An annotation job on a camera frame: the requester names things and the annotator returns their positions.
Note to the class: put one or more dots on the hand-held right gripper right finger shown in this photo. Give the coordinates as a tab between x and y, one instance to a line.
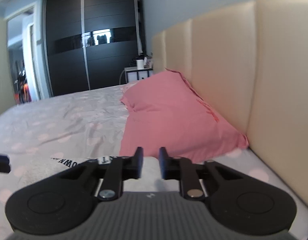
162	162

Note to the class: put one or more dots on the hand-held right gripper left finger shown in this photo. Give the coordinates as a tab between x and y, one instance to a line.
140	161

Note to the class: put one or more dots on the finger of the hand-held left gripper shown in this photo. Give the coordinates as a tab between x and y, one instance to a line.
1	163

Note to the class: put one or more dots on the white printed sweatshirt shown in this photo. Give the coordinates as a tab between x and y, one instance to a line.
44	170

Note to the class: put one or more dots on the orange item in hallway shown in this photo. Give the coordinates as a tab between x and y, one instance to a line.
24	92

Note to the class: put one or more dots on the white nightstand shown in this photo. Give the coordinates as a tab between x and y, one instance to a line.
137	76

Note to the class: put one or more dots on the white cup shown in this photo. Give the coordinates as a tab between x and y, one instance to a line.
139	64

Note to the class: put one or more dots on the black sliding wardrobe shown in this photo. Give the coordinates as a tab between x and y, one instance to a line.
106	62

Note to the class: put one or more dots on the beige padded headboard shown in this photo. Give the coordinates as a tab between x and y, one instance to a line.
269	67

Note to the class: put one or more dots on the small photo frame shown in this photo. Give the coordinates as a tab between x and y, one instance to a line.
148	62

